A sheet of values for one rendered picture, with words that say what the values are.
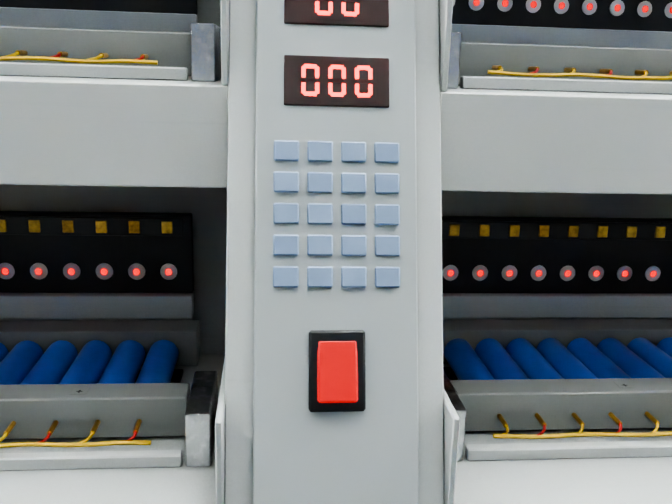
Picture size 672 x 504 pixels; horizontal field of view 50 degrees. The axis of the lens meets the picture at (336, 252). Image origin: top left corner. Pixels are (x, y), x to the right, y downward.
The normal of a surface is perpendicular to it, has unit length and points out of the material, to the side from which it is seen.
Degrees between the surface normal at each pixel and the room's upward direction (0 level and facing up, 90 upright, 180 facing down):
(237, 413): 90
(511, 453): 109
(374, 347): 90
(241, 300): 90
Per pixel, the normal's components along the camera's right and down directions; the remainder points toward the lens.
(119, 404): 0.09, 0.26
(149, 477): 0.03, -0.97
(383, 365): 0.09, -0.07
